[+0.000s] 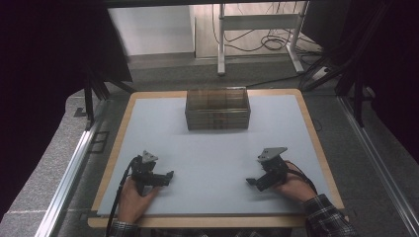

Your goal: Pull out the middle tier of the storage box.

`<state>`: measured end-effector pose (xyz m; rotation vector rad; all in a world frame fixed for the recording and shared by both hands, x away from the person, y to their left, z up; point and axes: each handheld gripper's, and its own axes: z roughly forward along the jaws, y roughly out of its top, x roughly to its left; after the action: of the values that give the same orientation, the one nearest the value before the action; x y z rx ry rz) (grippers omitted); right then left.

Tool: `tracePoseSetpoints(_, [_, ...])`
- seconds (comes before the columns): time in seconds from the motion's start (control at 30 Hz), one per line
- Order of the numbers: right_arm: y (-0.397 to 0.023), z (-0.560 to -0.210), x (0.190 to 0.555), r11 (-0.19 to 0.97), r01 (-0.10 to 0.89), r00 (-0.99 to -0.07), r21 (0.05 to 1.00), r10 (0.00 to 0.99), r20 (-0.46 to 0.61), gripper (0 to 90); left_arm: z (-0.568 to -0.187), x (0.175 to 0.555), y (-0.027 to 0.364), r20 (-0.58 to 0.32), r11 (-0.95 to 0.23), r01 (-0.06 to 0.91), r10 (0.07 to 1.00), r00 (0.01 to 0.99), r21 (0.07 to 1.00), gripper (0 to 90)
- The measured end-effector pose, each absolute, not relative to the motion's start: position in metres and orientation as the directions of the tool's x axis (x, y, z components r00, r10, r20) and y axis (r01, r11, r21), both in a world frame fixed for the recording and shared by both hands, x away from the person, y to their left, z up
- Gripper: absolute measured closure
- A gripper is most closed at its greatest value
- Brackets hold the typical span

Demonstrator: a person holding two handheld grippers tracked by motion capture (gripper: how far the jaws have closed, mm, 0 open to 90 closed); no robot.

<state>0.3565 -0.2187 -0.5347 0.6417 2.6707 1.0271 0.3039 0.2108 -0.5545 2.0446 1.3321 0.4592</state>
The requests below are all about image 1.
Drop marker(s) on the brown transparent storage box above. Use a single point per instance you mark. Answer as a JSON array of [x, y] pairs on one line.
[[217, 108]]

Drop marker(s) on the white metal desk frame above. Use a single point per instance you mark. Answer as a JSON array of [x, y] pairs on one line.
[[260, 21]]

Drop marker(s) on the black tripod stand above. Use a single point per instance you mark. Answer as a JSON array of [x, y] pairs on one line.
[[354, 75], [94, 89]]

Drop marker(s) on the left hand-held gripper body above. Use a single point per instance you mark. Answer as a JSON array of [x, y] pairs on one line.
[[145, 171]]

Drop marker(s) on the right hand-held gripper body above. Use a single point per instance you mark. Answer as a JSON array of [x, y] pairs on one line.
[[271, 169]]

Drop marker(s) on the person's right hand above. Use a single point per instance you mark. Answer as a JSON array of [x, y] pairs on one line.
[[294, 186]]

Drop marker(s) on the aluminium rail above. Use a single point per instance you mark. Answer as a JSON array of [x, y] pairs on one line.
[[66, 184], [378, 161]]

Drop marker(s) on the person's left hand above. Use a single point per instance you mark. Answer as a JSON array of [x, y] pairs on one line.
[[131, 202]]

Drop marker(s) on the pale blue table mat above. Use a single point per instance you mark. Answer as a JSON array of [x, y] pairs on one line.
[[210, 154]]

